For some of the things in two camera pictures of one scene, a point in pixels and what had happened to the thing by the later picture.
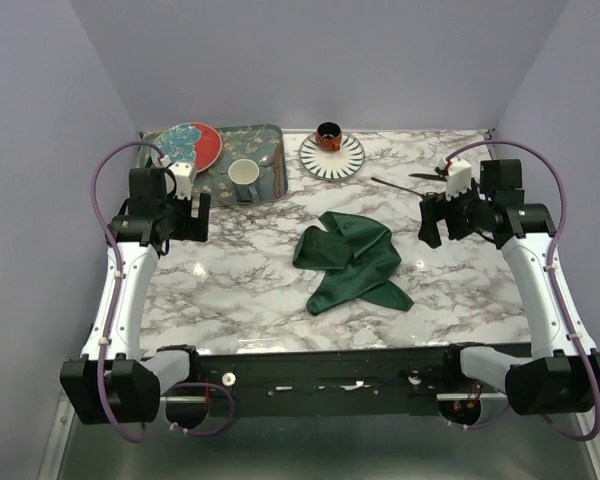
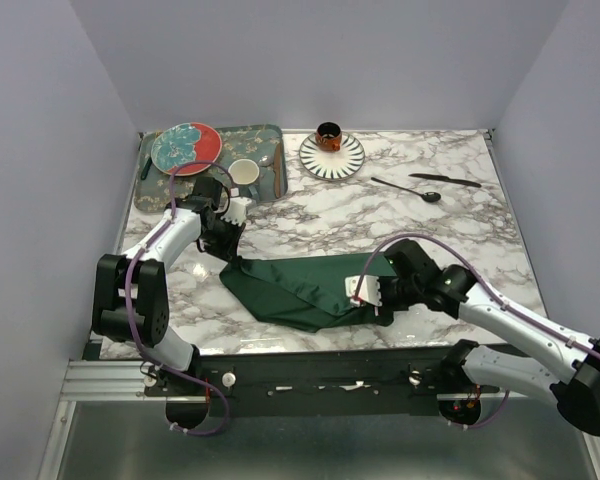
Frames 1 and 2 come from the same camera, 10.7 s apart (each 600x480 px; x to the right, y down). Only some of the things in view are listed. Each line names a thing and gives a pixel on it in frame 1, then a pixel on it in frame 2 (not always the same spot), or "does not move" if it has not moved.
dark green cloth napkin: (364, 255) to (311, 292)
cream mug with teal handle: (243, 174) does not move
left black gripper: (192, 227) to (229, 250)
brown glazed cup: (328, 136) does not move
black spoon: (431, 195) does not move
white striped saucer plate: (332, 165) does not move
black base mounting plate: (327, 380) does not move
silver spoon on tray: (265, 161) does not move
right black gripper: (432, 210) to (386, 306)
